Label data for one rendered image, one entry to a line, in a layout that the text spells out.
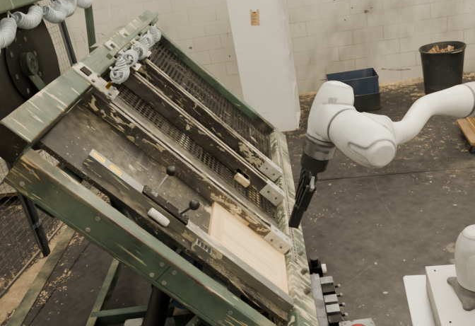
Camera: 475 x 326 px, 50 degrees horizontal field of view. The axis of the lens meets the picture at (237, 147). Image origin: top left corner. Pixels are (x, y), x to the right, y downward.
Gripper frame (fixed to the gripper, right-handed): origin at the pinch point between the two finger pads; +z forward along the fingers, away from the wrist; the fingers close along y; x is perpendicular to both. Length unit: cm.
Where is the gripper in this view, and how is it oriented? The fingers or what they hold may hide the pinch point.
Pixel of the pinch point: (296, 216)
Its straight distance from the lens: 152.6
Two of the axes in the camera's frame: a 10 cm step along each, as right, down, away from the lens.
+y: 0.3, 3.9, -9.2
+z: -2.3, 9.0, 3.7
